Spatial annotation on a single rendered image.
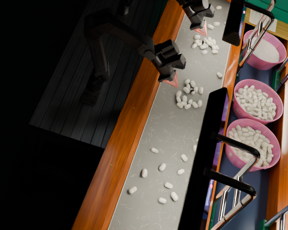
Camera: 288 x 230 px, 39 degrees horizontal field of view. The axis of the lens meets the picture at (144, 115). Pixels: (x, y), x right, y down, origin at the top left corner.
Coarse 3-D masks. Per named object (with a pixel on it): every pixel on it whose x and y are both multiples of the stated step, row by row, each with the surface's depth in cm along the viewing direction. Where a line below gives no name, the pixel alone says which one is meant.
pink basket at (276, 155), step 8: (240, 120) 191; (248, 120) 193; (256, 128) 195; (264, 128) 193; (272, 136) 191; (272, 144) 191; (232, 152) 180; (272, 152) 189; (280, 152) 185; (232, 160) 184; (240, 160) 177; (272, 160) 186; (240, 168) 185; (256, 168) 179; (264, 168) 178
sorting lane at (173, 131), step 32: (192, 32) 225; (192, 64) 209; (224, 64) 216; (160, 96) 190; (192, 96) 196; (160, 128) 178; (192, 128) 184; (160, 160) 168; (192, 160) 173; (128, 192) 156; (160, 192) 159; (128, 224) 148; (160, 224) 151
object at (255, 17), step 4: (252, 12) 246; (256, 12) 247; (252, 16) 244; (256, 16) 245; (260, 16) 246; (252, 20) 241; (256, 20) 242; (276, 20) 248; (256, 24) 240; (264, 24) 242; (272, 24) 244; (276, 24) 246; (272, 28) 242
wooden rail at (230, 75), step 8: (240, 40) 229; (232, 48) 222; (240, 48) 224; (232, 56) 218; (232, 64) 214; (232, 72) 210; (224, 80) 205; (232, 80) 206; (232, 88) 203; (224, 128) 185; (208, 216) 156; (208, 224) 154
